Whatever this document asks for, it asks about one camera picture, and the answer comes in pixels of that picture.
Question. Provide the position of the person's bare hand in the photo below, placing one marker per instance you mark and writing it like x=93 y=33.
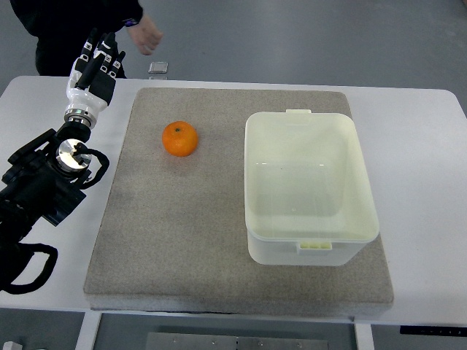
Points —
x=145 y=35

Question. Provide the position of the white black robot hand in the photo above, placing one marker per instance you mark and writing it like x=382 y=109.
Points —
x=92 y=80

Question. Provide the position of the orange fruit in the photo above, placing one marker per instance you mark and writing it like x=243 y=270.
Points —
x=179 y=138

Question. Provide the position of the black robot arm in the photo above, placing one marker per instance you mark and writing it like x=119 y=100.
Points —
x=47 y=178

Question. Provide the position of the white plastic box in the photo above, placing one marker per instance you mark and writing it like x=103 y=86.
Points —
x=307 y=196

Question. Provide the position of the small silver floor plate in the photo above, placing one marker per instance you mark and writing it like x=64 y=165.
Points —
x=158 y=67

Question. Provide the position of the person's dark sleeve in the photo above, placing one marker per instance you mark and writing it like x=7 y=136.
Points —
x=62 y=28

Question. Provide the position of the grey felt mat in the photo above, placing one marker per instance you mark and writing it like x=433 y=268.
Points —
x=173 y=236

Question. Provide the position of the white table leg left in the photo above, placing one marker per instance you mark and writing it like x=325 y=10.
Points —
x=88 y=331

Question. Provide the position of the white table leg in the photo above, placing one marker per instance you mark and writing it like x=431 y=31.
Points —
x=364 y=336
x=88 y=331

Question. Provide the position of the small white block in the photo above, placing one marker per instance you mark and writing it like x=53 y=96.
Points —
x=11 y=345

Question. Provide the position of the white table leg right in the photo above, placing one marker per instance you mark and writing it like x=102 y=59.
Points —
x=364 y=336

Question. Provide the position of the black table control panel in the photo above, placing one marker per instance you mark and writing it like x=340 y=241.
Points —
x=433 y=330

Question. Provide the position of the grey metal base plate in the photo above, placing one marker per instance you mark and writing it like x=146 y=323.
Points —
x=165 y=340

